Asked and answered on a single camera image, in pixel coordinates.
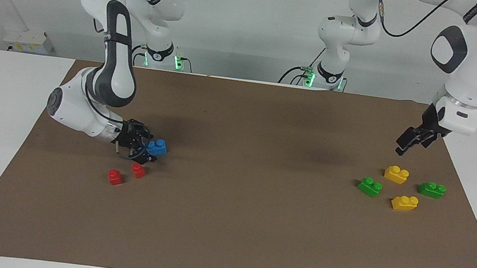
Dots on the brown table mat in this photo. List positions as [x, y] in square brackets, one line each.
[253, 228]

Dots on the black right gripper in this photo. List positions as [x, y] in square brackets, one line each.
[130, 136]

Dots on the small red toy block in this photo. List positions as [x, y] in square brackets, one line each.
[138, 170]
[115, 177]

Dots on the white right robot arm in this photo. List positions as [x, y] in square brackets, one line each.
[111, 66]

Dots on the blue three-stud toy block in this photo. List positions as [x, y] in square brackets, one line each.
[158, 148]

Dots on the green two-stud toy block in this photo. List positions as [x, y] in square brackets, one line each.
[369, 187]
[431, 190]

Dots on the yellow two-stud toy block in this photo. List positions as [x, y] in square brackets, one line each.
[404, 203]
[395, 175]

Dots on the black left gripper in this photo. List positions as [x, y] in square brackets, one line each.
[433, 123]

